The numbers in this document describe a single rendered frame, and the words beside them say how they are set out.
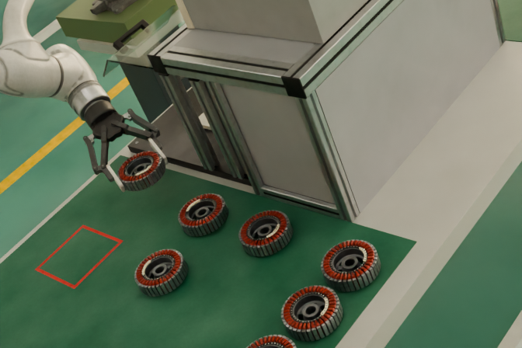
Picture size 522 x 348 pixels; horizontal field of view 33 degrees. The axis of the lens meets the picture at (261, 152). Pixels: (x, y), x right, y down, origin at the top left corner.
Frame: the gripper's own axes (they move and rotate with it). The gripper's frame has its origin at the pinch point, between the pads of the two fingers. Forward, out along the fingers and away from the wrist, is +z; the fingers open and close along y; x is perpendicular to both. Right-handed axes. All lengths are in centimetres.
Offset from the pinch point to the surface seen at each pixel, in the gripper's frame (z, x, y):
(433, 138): 38, 9, -55
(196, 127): 1.1, 4.5, -15.8
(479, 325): 67, -60, -58
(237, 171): 14.8, 1.5, -17.4
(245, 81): 15.0, 35.4, -22.0
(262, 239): 36.3, 13.2, -9.8
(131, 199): -1.1, -12.7, 4.4
